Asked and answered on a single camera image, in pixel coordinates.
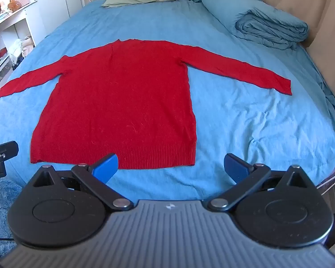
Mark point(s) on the bed with blue sheet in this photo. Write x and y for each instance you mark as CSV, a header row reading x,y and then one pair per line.
x,y
240,122

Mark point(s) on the folded blue duvet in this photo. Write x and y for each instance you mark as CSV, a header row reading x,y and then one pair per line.
x,y
256,16

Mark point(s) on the white bag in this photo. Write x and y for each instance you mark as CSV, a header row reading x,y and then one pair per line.
x,y
23,46

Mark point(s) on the red sweater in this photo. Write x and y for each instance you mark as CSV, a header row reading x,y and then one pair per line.
x,y
120,100

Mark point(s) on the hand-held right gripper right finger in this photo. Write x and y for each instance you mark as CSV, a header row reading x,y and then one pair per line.
x,y
236,167

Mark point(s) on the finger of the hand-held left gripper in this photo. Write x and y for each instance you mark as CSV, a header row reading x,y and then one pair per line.
x,y
8,148

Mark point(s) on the beige curtain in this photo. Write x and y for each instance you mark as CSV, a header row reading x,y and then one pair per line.
x,y
318,19

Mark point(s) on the white shelf unit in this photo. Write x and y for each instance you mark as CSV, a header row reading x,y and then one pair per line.
x,y
5,33

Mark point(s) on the red box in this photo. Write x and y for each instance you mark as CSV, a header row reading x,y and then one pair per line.
x,y
1,53

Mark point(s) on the orange toy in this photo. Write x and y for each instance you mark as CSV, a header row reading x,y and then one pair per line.
x,y
14,5

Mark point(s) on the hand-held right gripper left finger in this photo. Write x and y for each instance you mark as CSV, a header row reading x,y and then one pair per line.
x,y
107,167

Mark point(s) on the blue fluffy rug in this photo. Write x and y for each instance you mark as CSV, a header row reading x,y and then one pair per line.
x,y
2,209

